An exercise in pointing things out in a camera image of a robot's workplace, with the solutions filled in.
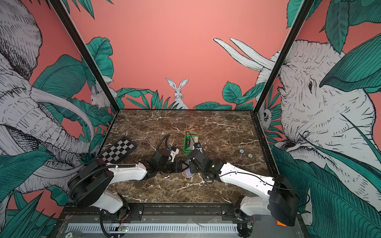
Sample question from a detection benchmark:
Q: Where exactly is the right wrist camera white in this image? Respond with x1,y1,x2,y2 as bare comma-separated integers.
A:
193,142,202,151

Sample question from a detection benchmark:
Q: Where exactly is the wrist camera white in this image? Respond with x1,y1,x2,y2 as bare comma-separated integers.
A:
193,142,202,151
168,146,180,163

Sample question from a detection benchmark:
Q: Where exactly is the orange connector block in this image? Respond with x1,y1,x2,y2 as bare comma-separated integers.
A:
276,221,287,227

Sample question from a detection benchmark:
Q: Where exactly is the black mounting rail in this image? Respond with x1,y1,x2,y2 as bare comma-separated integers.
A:
59,202,253,223

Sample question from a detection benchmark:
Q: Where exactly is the green plastic tray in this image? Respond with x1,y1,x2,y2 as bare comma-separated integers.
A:
183,135,198,154

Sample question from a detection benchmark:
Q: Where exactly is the checkerboard calibration plate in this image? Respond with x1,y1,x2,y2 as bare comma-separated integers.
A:
97,136,137,164

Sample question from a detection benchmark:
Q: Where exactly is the white slotted cable duct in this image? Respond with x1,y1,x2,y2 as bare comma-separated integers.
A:
64,223,239,234

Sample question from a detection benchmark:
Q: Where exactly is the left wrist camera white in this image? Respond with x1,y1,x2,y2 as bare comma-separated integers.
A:
168,146,180,163

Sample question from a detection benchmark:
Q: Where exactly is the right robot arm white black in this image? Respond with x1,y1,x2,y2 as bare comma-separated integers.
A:
188,149,302,226

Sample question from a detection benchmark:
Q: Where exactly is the tan leather card holder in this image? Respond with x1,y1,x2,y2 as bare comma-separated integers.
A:
182,168,193,178

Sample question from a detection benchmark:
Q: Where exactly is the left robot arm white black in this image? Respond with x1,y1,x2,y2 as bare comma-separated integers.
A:
67,147,185,218

